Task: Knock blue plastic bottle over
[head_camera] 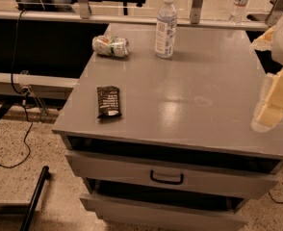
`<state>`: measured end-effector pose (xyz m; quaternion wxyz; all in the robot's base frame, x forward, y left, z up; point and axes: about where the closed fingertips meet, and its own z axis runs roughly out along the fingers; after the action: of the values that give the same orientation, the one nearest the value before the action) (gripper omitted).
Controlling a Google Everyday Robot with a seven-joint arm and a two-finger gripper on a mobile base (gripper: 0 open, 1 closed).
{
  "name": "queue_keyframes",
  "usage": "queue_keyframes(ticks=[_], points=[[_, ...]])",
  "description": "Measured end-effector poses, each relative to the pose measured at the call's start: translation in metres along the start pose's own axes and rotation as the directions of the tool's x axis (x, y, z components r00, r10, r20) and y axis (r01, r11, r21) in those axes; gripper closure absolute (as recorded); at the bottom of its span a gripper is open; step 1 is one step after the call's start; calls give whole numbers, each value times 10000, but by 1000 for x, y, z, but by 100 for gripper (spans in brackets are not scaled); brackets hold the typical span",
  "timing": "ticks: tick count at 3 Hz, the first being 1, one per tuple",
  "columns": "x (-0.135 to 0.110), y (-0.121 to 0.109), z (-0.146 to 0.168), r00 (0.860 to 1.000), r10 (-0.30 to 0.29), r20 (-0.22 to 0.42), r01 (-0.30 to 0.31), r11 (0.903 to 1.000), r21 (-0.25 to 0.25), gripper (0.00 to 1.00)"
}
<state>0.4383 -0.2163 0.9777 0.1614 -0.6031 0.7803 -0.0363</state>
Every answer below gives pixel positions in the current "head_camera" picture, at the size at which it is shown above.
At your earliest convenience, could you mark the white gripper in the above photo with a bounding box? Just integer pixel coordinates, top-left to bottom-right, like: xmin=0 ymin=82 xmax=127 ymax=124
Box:
xmin=250 ymin=15 xmax=283 ymax=133

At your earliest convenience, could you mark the clear blue plastic bottle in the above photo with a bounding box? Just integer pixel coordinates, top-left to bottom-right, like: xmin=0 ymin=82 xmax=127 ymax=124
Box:
xmin=155 ymin=0 xmax=178 ymax=59

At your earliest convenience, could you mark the clear background water bottle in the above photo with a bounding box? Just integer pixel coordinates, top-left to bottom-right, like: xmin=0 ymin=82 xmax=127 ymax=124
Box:
xmin=229 ymin=0 xmax=249 ymax=24

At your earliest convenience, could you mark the grey drawer cabinet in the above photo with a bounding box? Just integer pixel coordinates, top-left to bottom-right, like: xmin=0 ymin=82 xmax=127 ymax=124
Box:
xmin=51 ymin=22 xmax=283 ymax=231

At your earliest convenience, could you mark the dark brown snack packet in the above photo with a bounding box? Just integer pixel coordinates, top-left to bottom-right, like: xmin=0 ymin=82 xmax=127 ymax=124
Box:
xmin=97 ymin=86 xmax=122 ymax=118

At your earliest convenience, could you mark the crushed green white can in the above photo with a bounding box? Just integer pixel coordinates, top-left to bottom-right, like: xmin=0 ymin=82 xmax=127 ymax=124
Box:
xmin=92 ymin=36 xmax=129 ymax=58

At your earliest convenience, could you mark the upper grey drawer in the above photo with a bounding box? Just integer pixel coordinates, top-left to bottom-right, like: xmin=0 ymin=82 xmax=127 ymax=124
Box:
xmin=65 ymin=150 xmax=278 ymax=199

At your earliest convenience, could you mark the grey drawer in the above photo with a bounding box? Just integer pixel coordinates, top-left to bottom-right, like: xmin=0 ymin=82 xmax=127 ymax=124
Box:
xmin=80 ymin=193 xmax=248 ymax=231
xmin=65 ymin=150 xmax=278 ymax=199

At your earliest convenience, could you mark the lower grey drawer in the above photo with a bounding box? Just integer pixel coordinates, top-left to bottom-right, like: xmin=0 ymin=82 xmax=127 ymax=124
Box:
xmin=80 ymin=193 xmax=248 ymax=231

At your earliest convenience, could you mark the black metal floor bar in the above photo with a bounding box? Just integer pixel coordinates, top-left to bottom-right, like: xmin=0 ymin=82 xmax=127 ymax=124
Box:
xmin=19 ymin=166 xmax=50 ymax=231

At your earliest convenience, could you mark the black drawer handle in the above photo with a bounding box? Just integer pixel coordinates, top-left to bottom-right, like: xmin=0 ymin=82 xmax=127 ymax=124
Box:
xmin=149 ymin=170 xmax=184 ymax=186

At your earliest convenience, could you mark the black cable on left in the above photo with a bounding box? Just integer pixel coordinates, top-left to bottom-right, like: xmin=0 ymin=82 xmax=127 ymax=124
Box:
xmin=0 ymin=10 xmax=34 ymax=169

